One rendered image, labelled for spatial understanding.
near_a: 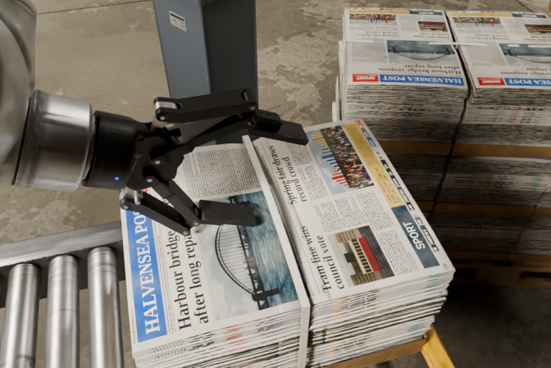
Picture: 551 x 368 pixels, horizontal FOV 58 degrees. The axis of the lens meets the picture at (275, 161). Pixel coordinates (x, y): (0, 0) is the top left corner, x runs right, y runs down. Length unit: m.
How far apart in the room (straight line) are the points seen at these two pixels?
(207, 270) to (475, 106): 0.89
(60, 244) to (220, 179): 0.39
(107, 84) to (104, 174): 2.27
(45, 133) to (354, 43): 1.01
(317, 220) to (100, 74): 2.30
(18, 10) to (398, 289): 0.47
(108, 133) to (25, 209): 1.75
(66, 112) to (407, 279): 0.40
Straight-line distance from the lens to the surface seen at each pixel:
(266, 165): 0.70
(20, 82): 0.30
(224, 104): 0.49
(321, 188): 0.67
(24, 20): 0.35
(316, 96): 2.54
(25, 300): 0.93
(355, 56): 1.31
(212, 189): 0.67
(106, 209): 2.10
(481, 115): 1.34
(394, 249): 0.62
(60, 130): 0.47
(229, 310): 0.57
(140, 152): 0.51
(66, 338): 0.87
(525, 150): 1.45
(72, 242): 0.97
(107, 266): 0.92
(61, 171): 0.48
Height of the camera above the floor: 1.53
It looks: 45 degrees down
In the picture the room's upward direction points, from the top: straight up
